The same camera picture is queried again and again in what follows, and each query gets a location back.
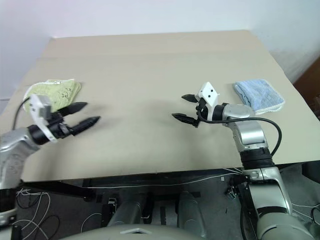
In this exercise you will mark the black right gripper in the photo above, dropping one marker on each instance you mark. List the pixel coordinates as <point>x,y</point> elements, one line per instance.
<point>203,110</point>

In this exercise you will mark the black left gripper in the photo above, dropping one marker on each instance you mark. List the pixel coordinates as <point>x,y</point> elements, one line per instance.
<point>58,127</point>

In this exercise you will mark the green towel with white trim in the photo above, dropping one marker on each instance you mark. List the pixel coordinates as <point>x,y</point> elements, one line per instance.
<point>65,90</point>

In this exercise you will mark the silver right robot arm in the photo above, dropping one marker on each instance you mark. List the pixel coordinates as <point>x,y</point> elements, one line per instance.
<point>250,135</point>

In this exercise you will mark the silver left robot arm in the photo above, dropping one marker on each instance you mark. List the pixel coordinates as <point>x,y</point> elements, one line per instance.
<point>12,150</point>

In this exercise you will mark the folded blue towel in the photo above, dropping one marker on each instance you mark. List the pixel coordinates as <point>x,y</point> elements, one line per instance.
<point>260,95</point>

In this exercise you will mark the small metal clamp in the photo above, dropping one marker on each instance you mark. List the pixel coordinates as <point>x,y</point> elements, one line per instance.
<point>112,201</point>
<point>231,192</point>

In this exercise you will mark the grey left robot leg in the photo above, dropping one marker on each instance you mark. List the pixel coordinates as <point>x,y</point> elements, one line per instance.
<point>127,212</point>

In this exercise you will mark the grey robot leg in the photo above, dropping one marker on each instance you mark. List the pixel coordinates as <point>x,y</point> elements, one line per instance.
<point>192,215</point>
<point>127,212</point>

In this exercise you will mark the grey right robot leg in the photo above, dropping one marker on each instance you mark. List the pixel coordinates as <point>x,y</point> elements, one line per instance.
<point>192,215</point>

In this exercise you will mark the grey robot torso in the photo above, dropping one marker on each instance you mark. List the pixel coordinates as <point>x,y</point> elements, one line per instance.
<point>125,233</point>

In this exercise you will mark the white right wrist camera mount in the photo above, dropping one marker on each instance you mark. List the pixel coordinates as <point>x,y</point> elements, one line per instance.
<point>208,95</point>

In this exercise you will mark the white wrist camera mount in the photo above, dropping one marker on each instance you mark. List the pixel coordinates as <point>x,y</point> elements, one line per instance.
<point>208,95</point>
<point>37,110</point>

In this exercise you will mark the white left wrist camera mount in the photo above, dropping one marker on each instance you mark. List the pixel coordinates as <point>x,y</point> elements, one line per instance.
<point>37,110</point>

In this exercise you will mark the black table frame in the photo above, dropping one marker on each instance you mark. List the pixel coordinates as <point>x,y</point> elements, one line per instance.
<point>150,178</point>

